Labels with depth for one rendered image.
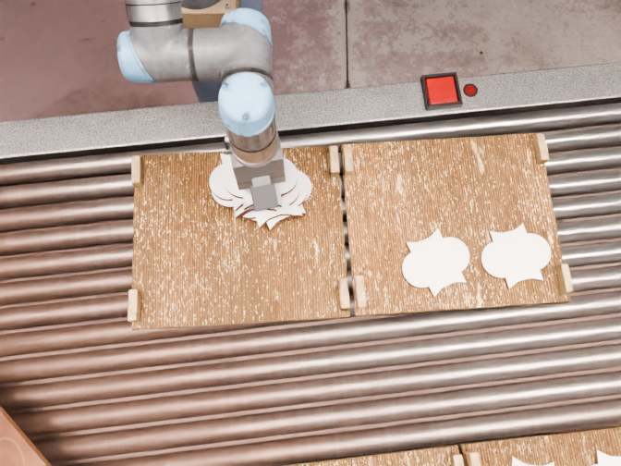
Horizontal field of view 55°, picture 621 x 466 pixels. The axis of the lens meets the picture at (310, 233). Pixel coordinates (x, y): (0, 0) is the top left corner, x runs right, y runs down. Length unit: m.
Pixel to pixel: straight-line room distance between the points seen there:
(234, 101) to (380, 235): 0.47
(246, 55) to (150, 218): 0.45
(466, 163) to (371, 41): 1.30
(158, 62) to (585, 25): 2.11
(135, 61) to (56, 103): 1.61
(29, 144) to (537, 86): 1.08
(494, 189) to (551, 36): 1.49
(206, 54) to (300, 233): 0.42
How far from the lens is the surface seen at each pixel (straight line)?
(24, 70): 2.62
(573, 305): 1.25
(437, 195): 1.21
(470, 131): 1.31
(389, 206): 1.19
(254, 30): 0.90
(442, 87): 1.32
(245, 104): 0.82
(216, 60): 0.89
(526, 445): 1.18
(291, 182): 1.09
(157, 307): 1.16
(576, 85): 1.43
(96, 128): 1.33
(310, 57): 2.42
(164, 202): 1.21
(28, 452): 1.10
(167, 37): 0.90
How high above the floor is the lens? 2.05
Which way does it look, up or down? 74 degrees down
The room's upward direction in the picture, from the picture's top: 2 degrees clockwise
